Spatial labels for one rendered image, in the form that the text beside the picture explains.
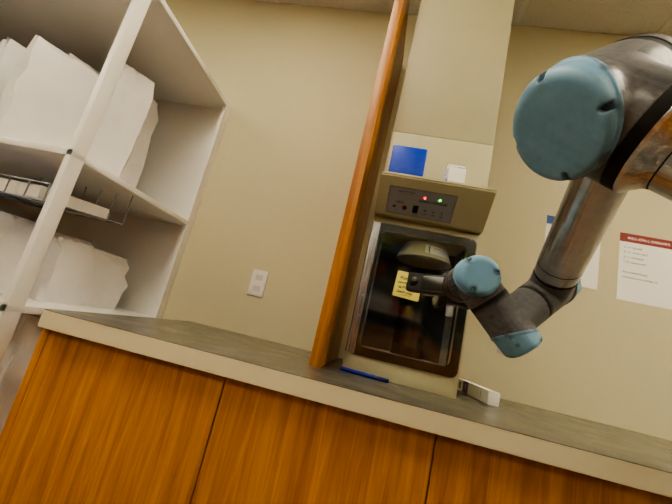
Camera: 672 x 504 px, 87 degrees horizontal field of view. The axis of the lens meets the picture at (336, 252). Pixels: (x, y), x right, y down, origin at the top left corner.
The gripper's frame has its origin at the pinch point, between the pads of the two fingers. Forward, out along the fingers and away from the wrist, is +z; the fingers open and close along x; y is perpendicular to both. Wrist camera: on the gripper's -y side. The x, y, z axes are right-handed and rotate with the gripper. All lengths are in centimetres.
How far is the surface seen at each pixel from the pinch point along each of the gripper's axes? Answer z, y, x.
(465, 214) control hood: -0.3, 5.5, 24.3
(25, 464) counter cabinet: -21, -83, -56
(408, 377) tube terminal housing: 5.5, -3.1, -23.3
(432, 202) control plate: -1.7, -4.3, 25.9
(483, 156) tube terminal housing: 5.5, 9.9, 46.6
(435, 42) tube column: 6, -10, 88
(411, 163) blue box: -5.2, -12.1, 35.3
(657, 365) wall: 48, 90, -4
